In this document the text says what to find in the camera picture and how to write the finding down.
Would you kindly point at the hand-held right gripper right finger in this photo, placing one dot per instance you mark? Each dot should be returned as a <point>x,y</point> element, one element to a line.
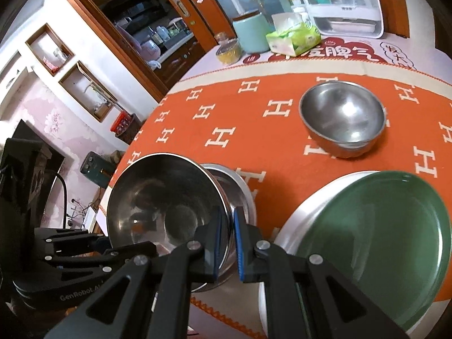
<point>239,247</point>

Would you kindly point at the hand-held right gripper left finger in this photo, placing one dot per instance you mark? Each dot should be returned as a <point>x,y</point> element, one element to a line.
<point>216,247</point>

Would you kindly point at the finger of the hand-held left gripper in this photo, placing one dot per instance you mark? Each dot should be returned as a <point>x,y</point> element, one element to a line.
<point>116,254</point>
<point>70,237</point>

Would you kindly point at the plain white plate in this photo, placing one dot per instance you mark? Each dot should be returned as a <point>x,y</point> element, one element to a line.
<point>286,226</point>

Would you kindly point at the wide-rimmed steel basin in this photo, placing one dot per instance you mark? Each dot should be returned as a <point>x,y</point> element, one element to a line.
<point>242,190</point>

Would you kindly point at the pink-sided steel bowl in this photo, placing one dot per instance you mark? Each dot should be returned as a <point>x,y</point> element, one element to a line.
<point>159,197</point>

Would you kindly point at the green plate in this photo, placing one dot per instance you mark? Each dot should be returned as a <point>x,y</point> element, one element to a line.
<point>370,240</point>

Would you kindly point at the white power strip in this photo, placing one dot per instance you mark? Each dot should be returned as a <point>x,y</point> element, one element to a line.
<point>79,215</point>

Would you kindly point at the dark green device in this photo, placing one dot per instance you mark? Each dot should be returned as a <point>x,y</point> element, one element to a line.
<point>95,167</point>

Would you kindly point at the black carved cabinet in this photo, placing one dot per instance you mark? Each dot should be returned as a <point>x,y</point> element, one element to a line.
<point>31,169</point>

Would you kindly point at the orange patterned tablecloth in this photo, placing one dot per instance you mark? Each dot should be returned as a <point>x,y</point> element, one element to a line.
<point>275,141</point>

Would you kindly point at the red crate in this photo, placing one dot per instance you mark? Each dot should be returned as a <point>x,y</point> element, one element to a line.
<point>122,122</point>

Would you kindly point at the dimpled steel bowl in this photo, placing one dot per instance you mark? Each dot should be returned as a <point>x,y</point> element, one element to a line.
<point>339,116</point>

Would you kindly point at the glass jar with yellow contents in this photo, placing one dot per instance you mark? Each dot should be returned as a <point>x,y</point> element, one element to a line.
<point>228,55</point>

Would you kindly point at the pink kitchen appliance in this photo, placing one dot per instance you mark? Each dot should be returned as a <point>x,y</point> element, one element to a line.
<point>148,50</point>

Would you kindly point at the kitchen counter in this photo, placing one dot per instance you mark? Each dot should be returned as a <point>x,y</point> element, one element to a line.
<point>162,47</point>

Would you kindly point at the mint canister with brown lid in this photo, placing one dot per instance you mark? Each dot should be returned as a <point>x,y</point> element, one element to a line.
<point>252,33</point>

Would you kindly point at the green tissue pack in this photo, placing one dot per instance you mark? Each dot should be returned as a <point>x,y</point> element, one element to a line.
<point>293,39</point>

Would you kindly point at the white printed table mat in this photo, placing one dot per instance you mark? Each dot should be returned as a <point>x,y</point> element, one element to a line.
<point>339,54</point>

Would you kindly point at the small white bottle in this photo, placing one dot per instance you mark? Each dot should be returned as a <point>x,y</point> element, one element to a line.
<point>300,10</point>

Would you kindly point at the white clear-lidded storage box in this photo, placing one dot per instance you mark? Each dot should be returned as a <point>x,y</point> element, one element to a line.
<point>353,28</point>

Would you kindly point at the wooden glass sliding door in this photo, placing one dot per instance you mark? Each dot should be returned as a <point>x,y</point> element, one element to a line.
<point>243,0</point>

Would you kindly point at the wood-framed wall niche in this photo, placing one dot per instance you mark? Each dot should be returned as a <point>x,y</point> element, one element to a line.
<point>49,47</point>
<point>88,91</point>

